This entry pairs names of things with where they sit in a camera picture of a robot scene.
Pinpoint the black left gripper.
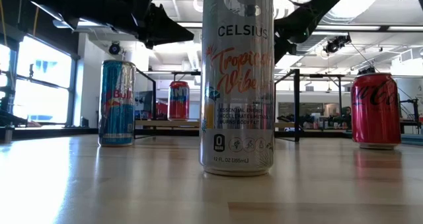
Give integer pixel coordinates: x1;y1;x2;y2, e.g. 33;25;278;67
132;0;195;50

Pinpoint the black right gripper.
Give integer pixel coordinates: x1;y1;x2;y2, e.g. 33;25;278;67
273;15;315;65

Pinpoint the red blue Fanta can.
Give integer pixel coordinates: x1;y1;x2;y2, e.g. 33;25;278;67
167;81;191;122

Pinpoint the silver Celsius can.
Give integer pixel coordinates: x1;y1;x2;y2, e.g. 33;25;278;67
198;0;276;178

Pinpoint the blue silver Red Bull can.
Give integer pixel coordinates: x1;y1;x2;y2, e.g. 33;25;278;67
98;59;137;148

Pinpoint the red Coca-Cola can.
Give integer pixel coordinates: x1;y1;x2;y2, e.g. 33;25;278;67
350;72;403;151

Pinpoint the ceiling light strip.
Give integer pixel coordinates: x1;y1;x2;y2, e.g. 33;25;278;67
315;24;423;32

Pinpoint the cluttered background workbench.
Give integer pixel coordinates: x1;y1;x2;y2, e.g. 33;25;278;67
277;101;423;134

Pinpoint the person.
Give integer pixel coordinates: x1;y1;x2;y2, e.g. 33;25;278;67
342;106;354;128

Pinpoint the long ceiling light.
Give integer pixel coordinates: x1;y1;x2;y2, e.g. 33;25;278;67
52;18;132;32

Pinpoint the large bright window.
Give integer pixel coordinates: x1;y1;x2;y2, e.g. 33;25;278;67
0;35;75;128

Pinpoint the black stand by window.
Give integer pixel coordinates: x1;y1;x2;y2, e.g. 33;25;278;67
0;85;32;144

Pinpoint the black round ceiling camera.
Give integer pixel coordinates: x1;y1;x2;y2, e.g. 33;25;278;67
108;41;122;56

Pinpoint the silver ventilation duct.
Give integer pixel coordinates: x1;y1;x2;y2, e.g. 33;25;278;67
297;0;384;55

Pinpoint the black ceiling camera rig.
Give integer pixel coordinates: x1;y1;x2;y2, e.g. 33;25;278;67
323;34;352;55

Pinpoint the black metal background frame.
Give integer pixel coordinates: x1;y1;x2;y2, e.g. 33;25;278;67
309;72;346;122

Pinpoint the wooden shelf with black frame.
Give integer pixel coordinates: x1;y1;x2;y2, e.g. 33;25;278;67
133;68;301;143

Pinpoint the small black ceiling camera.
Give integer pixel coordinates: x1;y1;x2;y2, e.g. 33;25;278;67
357;66;377;76

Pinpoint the black aluminium table frame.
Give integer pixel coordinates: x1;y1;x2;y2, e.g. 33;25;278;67
0;124;423;147

